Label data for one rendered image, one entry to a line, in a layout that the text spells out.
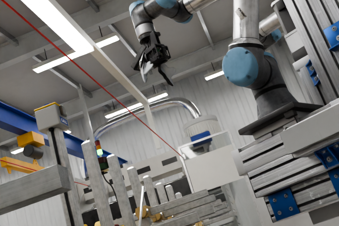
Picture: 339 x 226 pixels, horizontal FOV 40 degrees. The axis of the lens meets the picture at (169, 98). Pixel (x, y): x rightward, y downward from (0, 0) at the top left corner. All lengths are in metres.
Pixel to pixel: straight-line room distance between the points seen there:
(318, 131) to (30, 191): 0.93
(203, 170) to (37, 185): 3.80
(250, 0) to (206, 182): 2.95
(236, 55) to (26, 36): 6.89
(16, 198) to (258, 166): 1.10
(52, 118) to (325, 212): 0.92
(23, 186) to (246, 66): 1.00
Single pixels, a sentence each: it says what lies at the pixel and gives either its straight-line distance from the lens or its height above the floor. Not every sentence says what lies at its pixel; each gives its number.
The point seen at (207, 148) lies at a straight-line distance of 4.38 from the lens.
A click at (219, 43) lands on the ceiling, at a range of 10.38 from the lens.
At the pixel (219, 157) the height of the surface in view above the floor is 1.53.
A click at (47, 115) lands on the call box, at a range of 1.40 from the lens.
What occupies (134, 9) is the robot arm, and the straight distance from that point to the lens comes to 1.84.
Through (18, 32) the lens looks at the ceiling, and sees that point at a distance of 8.10.
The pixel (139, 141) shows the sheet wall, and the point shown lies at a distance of 11.44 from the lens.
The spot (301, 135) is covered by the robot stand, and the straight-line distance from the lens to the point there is 1.37.
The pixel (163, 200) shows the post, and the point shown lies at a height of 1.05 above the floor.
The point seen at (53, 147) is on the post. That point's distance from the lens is 1.38.
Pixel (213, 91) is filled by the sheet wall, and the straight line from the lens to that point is 11.34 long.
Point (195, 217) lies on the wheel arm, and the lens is 1.53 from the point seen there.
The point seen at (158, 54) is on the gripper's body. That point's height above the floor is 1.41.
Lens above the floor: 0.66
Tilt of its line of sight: 20 degrees up
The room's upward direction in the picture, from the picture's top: 18 degrees counter-clockwise
